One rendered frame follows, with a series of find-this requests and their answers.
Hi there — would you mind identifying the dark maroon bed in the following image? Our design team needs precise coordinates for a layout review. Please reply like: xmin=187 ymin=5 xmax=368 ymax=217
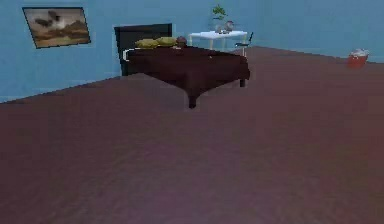
xmin=113 ymin=22 xmax=251 ymax=110

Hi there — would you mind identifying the white table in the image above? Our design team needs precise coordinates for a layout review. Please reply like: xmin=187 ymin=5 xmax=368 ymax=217
xmin=188 ymin=30 xmax=249 ymax=52

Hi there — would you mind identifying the black chair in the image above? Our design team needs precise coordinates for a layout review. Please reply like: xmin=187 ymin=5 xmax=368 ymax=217
xmin=235 ymin=31 xmax=255 ymax=58

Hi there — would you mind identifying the green house plant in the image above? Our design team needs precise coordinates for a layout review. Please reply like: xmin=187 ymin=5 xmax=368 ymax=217
xmin=211 ymin=3 xmax=228 ymax=34

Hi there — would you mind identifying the framed brown landscape picture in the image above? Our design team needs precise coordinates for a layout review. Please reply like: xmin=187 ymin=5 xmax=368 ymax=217
xmin=21 ymin=6 xmax=92 ymax=50

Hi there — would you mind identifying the red bin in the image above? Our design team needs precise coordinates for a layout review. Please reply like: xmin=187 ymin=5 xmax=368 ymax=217
xmin=347 ymin=48 xmax=370 ymax=70

